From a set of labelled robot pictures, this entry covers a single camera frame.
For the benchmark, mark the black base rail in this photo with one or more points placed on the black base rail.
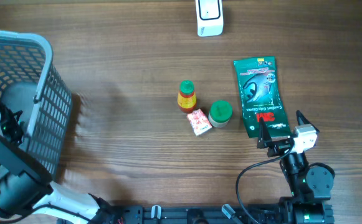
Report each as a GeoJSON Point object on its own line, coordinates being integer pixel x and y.
{"type": "Point", "coordinates": [199, 214]}

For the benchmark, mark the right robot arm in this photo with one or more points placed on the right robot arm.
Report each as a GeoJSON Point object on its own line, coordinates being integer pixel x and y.
{"type": "Point", "coordinates": [310, 184]}

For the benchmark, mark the green lid white jar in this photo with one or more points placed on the green lid white jar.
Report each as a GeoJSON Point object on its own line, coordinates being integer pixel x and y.
{"type": "Point", "coordinates": [220, 113]}

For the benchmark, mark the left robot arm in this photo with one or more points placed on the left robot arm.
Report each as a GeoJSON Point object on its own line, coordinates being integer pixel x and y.
{"type": "Point", "coordinates": [27, 188]}

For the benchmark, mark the green glove package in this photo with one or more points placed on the green glove package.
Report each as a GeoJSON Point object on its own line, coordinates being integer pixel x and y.
{"type": "Point", "coordinates": [260, 96]}

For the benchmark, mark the red white tissue pack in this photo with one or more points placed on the red white tissue pack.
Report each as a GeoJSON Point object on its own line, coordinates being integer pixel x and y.
{"type": "Point", "coordinates": [199, 122]}

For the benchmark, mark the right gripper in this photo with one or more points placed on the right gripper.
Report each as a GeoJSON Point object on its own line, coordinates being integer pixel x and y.
{"type": "Point", "coordinates": [265, 141]}

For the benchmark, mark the red sriracha sauce bottle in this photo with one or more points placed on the red sriracha sauce bottle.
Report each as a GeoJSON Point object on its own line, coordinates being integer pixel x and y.
{"type": "Point", "coordinates": [186, 96]}

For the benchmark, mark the grey plastic basket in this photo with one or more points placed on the grey plastic basket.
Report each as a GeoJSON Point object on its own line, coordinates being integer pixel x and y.
{"type": "Point", "coordinates": [30, 83]}

